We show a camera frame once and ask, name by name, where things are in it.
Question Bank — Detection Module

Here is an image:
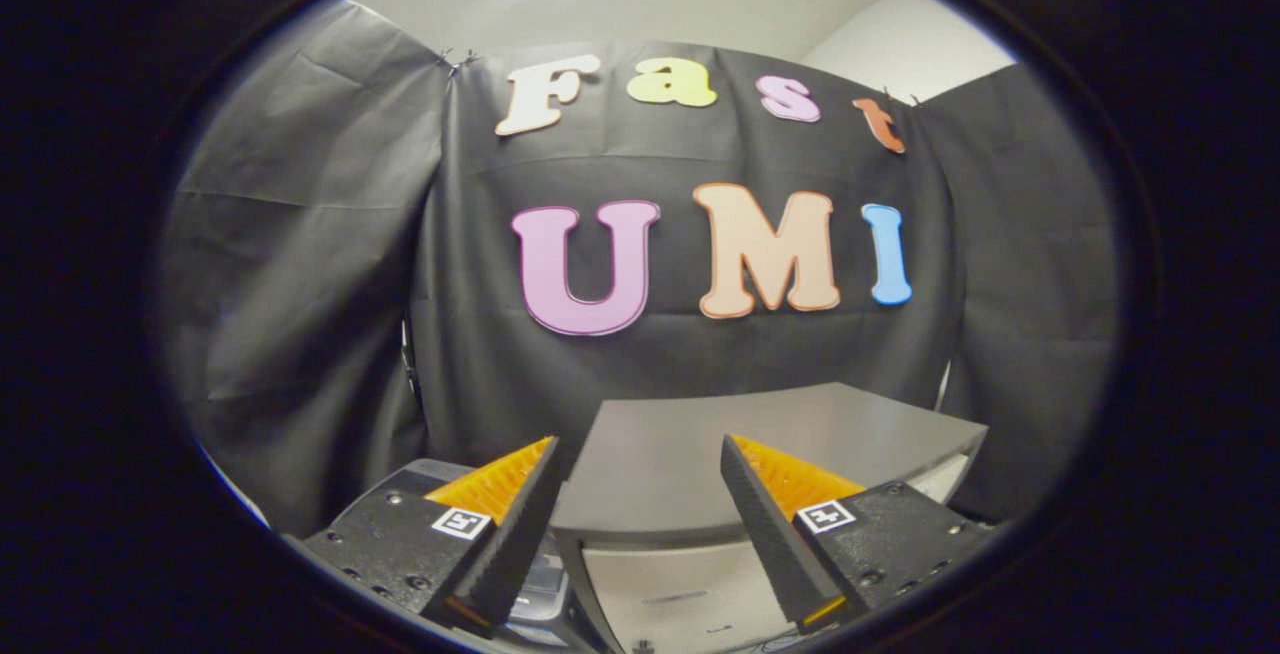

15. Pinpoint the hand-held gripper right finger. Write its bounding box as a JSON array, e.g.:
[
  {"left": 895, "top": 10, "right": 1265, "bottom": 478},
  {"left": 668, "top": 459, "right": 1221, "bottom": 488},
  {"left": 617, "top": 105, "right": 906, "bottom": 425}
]
[{"left": 720, "top": 434, "right": 1001, "bottom": 635}]

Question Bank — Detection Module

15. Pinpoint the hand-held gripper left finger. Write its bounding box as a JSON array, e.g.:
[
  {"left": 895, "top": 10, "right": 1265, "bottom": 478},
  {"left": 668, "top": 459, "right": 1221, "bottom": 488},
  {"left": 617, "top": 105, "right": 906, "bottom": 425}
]
[{"left": 300, "top": 434, "right": 563, "bottom": 638}]

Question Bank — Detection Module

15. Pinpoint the grey washing machine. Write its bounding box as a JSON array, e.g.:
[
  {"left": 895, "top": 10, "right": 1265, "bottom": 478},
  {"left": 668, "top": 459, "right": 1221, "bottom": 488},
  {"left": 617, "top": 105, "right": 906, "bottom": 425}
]
[{"left": 350, "top": 457, "right": 606, "bottom": 653}]

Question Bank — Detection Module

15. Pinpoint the black backdrop cloth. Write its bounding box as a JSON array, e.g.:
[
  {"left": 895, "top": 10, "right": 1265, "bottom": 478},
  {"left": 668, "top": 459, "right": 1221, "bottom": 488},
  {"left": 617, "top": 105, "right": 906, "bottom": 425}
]
[{"left": 155, "top": 0, "right": 1121, "bottom": 540}]

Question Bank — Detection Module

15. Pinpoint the beige cabinet with dark frame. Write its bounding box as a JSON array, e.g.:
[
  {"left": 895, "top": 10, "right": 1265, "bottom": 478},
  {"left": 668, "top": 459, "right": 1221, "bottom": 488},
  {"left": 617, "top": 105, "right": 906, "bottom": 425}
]
[{"left": 550, "top": 382, "right": 989, "bottom": 654}]

